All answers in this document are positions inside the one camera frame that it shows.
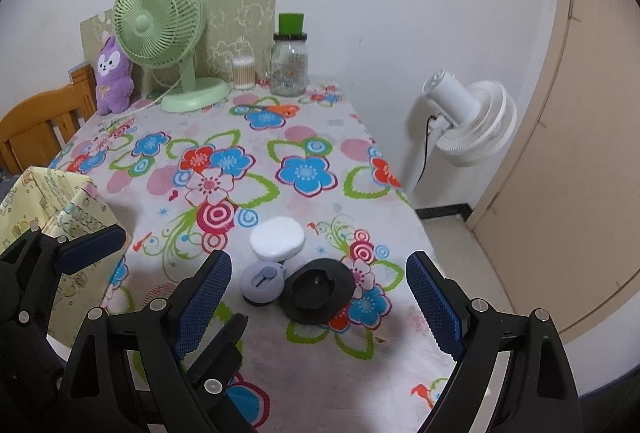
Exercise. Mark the floral tablecloth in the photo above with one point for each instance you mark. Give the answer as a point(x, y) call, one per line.
point(186, 184)

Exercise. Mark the orange scissors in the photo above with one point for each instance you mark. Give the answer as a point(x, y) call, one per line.
point(284, 111)

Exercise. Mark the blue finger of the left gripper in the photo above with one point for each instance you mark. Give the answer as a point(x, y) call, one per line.
point(84, 251)

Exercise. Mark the wooden bed headboard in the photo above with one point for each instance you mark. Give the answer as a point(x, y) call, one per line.
point(34, 131)

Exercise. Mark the cotton swab container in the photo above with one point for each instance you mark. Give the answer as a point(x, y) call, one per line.
point(244, 72)

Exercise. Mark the glass jar green lid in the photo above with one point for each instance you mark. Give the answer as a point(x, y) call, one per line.
point(289, 57)

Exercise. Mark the white standing fan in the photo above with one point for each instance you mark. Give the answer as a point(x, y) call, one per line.
point(469, 123)

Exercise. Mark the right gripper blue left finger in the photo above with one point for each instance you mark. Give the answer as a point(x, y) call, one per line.
point(195, 300)

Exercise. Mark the purple plush bunny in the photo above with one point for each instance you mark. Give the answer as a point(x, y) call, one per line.
point(114, 85)

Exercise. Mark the white oval earbuds case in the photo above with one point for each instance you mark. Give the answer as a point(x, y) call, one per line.
point(277, 239)

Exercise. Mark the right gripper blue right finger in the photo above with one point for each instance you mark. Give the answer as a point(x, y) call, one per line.
point(442, 303)

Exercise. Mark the green desk fan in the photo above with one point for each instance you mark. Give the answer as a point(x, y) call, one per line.
point(158, 34)

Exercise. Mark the beige door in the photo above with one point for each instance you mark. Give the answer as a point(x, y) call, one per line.
point(563, 232)

